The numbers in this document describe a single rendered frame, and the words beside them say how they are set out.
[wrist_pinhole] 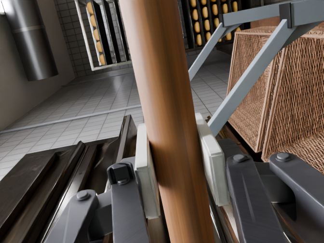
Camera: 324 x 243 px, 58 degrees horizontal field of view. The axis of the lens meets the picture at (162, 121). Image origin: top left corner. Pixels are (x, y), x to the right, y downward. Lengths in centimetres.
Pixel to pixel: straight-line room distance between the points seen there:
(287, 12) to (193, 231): 47
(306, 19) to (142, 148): 48
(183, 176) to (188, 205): 2
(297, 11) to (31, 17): 291
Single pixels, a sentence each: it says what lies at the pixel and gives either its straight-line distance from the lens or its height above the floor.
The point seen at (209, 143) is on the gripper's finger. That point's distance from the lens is 15.
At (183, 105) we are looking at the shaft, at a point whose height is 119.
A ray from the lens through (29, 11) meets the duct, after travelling 329.
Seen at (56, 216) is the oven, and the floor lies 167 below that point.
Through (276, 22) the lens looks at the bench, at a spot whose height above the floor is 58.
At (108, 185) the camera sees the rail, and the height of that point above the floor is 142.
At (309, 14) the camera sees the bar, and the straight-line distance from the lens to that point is 60.
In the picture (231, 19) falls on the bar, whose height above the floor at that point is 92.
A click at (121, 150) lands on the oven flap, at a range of 123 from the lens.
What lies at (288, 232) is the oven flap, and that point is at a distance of 87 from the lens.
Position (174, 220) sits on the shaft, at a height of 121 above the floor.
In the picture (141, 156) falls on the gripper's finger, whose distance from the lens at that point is 15.
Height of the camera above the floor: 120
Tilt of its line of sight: 1 degrees up
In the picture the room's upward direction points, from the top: 101 degrees counter-clockwise
